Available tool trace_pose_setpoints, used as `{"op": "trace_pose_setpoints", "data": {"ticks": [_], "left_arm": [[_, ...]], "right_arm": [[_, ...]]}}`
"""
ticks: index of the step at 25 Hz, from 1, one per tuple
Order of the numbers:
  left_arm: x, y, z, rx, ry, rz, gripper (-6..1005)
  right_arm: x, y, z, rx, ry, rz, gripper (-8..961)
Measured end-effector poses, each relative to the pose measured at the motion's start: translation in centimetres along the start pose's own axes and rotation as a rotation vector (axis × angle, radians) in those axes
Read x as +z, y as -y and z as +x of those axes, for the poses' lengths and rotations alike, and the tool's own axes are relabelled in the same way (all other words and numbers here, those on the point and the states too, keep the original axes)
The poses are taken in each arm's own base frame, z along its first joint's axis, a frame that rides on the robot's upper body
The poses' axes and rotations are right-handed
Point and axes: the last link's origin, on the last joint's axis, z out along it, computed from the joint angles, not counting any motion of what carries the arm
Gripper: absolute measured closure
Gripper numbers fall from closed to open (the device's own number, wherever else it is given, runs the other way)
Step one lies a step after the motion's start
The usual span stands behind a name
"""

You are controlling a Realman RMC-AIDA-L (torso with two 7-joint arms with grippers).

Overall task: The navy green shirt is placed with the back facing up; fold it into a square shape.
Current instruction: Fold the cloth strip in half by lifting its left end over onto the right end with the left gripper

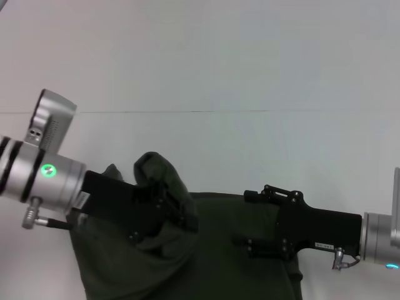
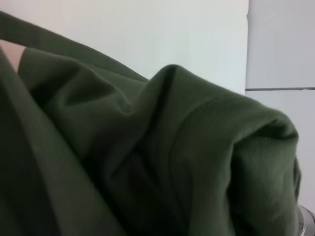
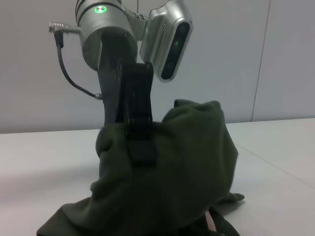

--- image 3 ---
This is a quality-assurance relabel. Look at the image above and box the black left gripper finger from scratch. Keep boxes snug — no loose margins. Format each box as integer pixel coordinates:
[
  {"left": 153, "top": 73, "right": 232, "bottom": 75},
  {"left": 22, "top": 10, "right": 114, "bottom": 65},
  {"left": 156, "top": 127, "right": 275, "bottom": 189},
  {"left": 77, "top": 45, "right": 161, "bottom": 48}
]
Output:
[{"left": 115, "top": 62, "right": 158, "bottom": 167}]

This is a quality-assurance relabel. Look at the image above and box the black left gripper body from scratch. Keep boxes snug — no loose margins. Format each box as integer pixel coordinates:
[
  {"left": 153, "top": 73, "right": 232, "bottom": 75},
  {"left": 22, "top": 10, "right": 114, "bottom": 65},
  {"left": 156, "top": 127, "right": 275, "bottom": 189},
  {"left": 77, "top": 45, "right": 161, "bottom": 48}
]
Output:
[{"left": 97, "top": 31, "right": 138, "bottom": 123}]

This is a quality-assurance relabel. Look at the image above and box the dark green t-shirt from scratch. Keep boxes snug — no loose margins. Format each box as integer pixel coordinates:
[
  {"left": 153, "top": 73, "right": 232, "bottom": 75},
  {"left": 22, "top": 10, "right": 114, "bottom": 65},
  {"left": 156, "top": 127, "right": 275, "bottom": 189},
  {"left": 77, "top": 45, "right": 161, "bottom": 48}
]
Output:
[{"left": 36, "top": 98, "right": 246, "bottom": 236}]

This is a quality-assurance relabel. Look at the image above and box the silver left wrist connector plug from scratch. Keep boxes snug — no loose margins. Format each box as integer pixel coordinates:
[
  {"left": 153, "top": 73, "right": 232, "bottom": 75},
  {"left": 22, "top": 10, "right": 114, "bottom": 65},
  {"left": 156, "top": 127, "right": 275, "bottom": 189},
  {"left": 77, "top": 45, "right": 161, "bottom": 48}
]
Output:
[{"left": 48, "top": 21, "right": 82, "bottom": 34}]

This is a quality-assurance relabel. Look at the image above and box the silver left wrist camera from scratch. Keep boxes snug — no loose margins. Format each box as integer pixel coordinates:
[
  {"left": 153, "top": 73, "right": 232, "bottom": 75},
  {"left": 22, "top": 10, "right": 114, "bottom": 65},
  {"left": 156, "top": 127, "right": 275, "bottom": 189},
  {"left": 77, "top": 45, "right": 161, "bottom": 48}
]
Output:
[{"left": 139, "top": 0, "right": 193, "bottom": 83}]

